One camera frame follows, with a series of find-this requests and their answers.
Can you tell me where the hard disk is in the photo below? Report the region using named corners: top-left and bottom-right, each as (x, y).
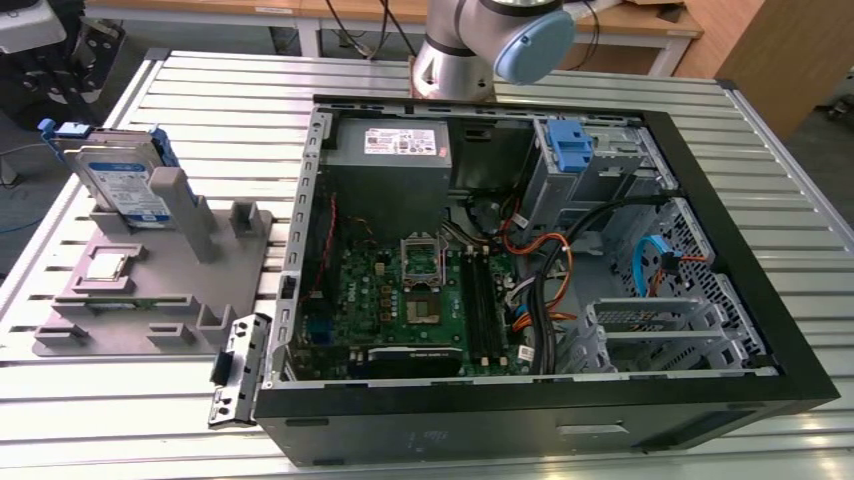
top-left (37, 118), bottom-right (176, 232)

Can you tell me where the blue data wire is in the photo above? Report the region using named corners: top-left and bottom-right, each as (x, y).
top-left (630, 234), bottom-right (679, 301)

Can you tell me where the orange disk power wire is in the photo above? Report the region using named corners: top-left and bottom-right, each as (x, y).
top-left (656, 252), bottom-right (708, 281)

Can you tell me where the grey metal disk bay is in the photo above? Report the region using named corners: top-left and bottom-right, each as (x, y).
top-left (576, 297), bottom-right (766, 374)

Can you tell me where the silver CPU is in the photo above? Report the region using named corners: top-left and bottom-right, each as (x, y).
top-left (85, 252), bottom-right (135, 281)

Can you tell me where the grey parts rack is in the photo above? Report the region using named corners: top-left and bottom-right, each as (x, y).
top-left (31, 166), bottom-right (276, 357)

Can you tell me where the grey power supply unit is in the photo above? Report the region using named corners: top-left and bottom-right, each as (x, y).
top-left (317, 118), bottom-right (456, 246)

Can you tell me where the green motherboard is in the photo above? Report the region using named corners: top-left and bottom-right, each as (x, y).
top-left (292, 239), bottom-right (535, 379)

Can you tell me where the metal socket cover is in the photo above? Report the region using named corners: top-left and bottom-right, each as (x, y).
top-left (397, 233), bottom-right (447, 294)

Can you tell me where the CPU socket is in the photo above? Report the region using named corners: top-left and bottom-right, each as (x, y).
top-left (403, 294), bottom-right (447, 326)

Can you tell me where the black RAM slot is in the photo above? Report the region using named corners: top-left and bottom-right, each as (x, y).
top-left (463, 243), bottom-right (486, 367)
top-left (482, 243), bottom-right (507, 369)

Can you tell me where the black graphics card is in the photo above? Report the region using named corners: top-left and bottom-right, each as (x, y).
top-left (349, 344), bottom-right (466, 381)

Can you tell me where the grey optical drive cage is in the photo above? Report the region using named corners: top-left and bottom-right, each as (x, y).
top-left (523, 115), bottom-right (672, 241)

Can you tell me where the wooden top desk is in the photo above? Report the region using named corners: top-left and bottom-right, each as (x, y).
top-left (85, 0), bottom-right (706, 76)

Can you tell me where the black open PC case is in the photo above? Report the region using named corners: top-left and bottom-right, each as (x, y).
top-left (252, 92), bottom-right (841, 469)

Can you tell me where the wooden cabinet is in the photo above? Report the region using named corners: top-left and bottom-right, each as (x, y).
top-left (716, 0), bottom-right (854, 141)

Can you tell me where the black office chair base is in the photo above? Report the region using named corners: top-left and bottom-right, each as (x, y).
top-left (814, 74), bottom-right (854, 121)

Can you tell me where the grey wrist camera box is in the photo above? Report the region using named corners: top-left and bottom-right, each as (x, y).
top-left (0, 0), bottom-right (69, 54)

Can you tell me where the grey hinged retainer bracket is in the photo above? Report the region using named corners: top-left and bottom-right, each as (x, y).
top-left (207, 312), bottom-right (275, 430)

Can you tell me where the blue drive bay bracket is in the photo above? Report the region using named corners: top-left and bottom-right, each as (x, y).
top-left (544, 119), bottom-right (595, 174)

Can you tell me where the orange yellow wire bundle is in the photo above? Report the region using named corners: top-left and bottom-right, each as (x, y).
top-left (499, 232), bottom-right (580, 346)

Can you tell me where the black cable bundle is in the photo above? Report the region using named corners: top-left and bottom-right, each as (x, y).
top-left (530, 197), bottom-right (672, 375)

